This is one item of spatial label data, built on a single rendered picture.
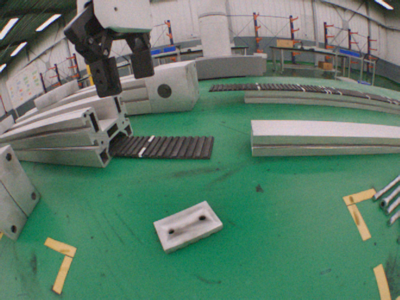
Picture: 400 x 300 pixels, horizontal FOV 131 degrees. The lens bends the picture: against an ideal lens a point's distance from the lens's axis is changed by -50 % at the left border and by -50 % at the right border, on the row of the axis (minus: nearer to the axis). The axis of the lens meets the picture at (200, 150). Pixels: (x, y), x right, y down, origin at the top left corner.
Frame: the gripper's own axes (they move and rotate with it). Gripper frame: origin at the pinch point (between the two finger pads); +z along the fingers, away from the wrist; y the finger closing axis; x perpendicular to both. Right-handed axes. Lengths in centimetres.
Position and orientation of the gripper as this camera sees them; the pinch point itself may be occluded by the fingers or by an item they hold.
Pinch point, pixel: (127, 75)
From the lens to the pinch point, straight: 23.3
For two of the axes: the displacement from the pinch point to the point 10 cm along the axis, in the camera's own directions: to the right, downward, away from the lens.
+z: 1.2, 8.3, 5.4
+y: 1.7, -5.5, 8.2
